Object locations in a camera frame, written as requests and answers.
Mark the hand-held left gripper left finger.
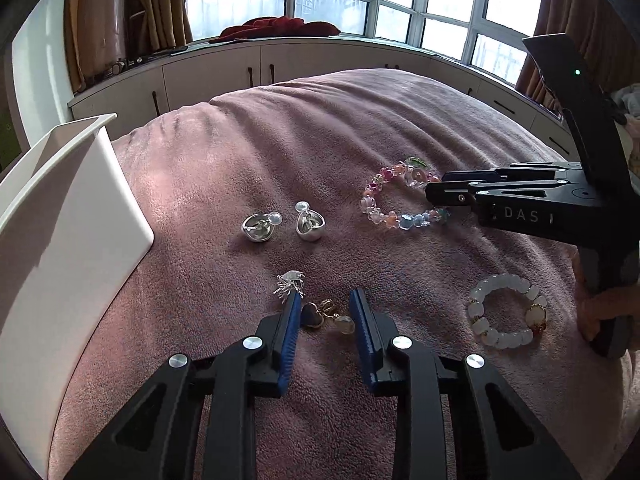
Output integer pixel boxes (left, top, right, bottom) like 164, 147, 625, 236
62, 291, 304, 480

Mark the white window sill cabinet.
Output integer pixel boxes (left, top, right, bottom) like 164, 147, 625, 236
67, 40, 582, 159

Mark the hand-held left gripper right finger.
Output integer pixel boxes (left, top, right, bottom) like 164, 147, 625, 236
348, 287, 583, 480

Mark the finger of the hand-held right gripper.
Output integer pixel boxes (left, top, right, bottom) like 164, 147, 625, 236
440, 162, 587, 186
423, 182, 551, 209

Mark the pale crumpled cloth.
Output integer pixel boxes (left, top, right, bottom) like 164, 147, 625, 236
610, 84, 640, 122

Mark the red cloth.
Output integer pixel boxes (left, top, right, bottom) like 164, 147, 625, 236
208, 16, 341, 44

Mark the pink fleece blanket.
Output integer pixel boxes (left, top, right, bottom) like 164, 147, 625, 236
47, 67, 640, 480

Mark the silver tassel earring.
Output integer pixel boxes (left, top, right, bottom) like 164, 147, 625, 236
273, 269, 307, 304

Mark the silver heart pearl earring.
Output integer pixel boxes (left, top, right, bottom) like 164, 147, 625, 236
293, 201, 329, 242
241, 212, 284, 242

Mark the brown curtain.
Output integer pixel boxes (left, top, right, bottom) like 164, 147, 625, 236
65, 0, 194, 94
514, 0, 640, 113

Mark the person's right hand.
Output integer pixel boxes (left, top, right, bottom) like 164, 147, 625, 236
571, 252, 640, 347

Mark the gold heart charm earring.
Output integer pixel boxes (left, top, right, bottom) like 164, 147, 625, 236
300, 298, 356, 336

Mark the white jade bead bracelet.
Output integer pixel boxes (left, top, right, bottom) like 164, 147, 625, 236
466, 273, 550, 349

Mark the white framed bay window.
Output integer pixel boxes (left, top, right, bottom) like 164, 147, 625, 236
182, 0, 547, 86

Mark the colourful beaded bracelet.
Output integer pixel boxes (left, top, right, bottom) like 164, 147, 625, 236
360, 157, 451, 232

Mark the white plastic storage box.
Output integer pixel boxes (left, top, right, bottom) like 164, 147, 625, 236
0, 113, 155, 475

